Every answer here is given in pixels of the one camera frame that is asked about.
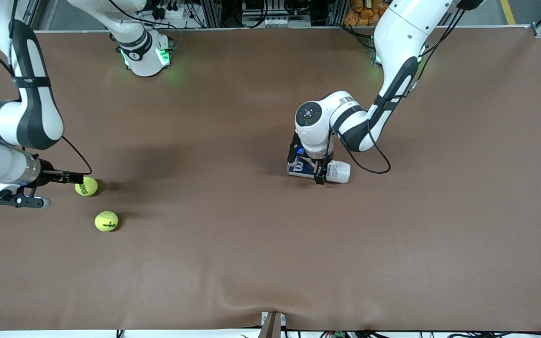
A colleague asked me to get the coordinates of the brown table mat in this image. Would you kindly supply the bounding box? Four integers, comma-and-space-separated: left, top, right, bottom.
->
0, 26, 541, 332

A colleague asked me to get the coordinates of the yellow tennis ball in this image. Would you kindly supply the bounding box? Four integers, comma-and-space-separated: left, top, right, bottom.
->
94, 211, 119, 232
75, 177, 99, 197

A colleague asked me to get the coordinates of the bag of orange items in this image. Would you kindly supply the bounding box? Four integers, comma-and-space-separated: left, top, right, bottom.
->
344, 0, 386, 27

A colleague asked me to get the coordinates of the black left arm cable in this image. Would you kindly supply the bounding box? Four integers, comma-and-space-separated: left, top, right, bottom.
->
329, 7, 466, 175

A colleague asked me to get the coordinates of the white power strip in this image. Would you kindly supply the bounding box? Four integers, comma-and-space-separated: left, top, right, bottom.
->
151, 2, 187, 20

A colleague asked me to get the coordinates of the white terminal block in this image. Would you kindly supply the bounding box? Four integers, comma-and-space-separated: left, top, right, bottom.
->
262, 16, 295, 29

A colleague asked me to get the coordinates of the white blue tennis ball can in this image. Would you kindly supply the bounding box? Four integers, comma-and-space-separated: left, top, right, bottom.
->
288, 157, 351, 184

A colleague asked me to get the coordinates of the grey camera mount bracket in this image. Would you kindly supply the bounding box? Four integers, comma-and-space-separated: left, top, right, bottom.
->
260, 311, 287, 338

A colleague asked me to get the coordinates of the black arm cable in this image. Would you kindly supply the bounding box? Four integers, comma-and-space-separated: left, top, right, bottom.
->
59, 134, 93, 177
329, 7, 466, 175

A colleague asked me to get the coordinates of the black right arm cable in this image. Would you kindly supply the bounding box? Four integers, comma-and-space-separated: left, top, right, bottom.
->
59, 134, 93, 177

